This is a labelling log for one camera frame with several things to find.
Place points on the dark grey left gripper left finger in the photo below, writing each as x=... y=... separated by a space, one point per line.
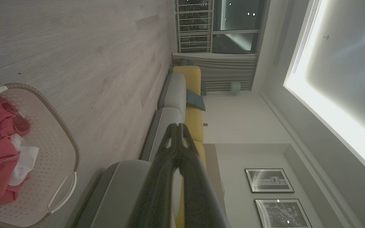
x=157 y=190

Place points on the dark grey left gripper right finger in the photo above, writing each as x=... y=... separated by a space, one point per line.
x=198 y=196

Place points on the grey and yellow sofa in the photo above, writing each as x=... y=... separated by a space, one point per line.
x=173 y=95

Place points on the small framed black-white picture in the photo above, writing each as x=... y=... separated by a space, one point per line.
x=269 y=180

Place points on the large framed black-white picture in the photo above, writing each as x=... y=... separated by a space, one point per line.
x=282 y=215

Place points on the blue throw cushion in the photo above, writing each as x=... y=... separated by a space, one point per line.
x=195 y=100

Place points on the dark grey-blue throw cushion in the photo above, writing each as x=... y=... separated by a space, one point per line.
x=203 y=88

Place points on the beige perforated plastic laundry basket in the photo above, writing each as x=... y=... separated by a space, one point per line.
x=52 y=152

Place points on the pale green cylindrical lamp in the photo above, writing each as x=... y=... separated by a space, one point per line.
x=235 y=87

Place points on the grey pleated curtain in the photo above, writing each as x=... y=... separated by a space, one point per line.
x=227 y=68

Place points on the white balcony railing grille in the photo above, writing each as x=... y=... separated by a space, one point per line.
x=193 y=28

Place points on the large glass window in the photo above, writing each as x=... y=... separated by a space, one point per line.
x=238 y=19

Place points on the long white air vent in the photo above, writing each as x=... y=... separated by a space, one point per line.
x=306 y=34

